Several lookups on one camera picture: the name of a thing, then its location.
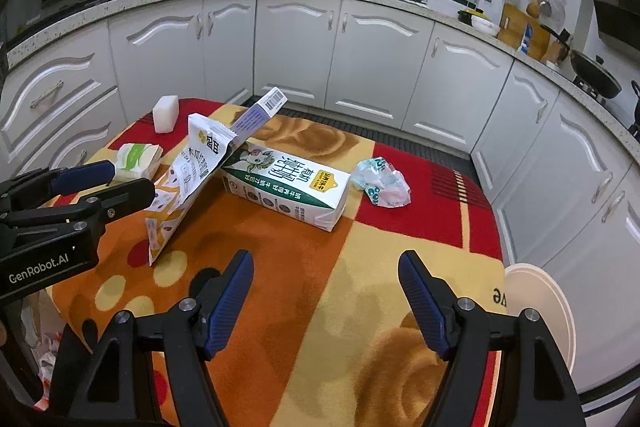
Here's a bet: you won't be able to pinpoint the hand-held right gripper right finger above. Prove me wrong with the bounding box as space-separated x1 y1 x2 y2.
397 249 588 427

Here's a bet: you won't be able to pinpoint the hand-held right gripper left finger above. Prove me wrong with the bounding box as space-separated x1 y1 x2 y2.
47 249 256 427

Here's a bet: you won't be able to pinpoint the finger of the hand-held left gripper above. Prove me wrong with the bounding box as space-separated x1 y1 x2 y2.
5 178 157 238
0 159 117 208

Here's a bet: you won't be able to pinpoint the white orange snack bag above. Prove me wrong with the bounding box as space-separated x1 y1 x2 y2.
146 113 236 268

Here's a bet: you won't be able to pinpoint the white round plastic bin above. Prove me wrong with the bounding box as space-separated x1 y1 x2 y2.
502 263 576 395

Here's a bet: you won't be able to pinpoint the green white milk carton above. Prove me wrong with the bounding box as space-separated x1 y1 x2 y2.
220 143 351 233

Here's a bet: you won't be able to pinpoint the white plastic bag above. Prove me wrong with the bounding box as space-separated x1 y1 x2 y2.
350 157 413 208

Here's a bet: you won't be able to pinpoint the green white tissue pack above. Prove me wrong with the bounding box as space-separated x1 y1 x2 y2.
111 143 163 182

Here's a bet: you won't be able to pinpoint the white foam block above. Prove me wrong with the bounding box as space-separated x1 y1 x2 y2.
151 94 181 134

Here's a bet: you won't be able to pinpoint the crumpled red white wrappers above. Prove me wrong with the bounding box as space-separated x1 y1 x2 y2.
30 332 63 408

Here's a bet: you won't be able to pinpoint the red orange printed blanket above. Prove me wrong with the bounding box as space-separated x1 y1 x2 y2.
45 97 511 427

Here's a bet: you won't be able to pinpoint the purple white barcode box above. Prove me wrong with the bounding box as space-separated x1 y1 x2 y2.
229 87 288 142

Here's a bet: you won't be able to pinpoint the white lower kitchen cabinets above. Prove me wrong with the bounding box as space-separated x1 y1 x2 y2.
0 0 640 398

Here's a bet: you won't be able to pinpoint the black gas stove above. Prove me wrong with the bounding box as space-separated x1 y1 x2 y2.
572 77 608 104

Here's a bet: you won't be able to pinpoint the black wok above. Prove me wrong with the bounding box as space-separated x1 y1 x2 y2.
540 24 623 100

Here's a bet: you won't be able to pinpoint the black pot yellow lid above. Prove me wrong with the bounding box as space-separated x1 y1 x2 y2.
457 8 486 28

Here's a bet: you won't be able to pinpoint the wooden cutting board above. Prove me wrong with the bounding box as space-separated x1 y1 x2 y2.
497 3 551 60

